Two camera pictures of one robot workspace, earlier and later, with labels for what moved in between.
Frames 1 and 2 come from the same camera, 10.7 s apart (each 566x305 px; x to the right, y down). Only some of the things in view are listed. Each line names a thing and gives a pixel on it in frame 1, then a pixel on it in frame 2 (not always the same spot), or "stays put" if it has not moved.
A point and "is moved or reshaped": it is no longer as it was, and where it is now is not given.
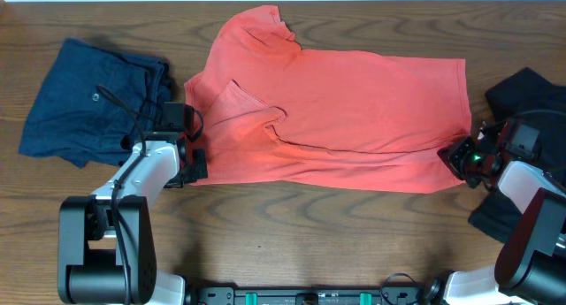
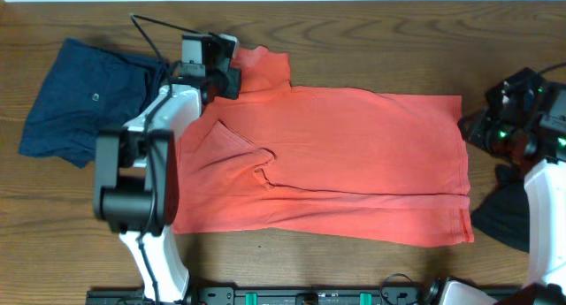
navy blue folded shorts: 94,104 stays put
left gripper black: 202,170 to 232,77
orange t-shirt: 274,114 is moved or reshaped
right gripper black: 452,156 to 475,133
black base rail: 317,295 stays put
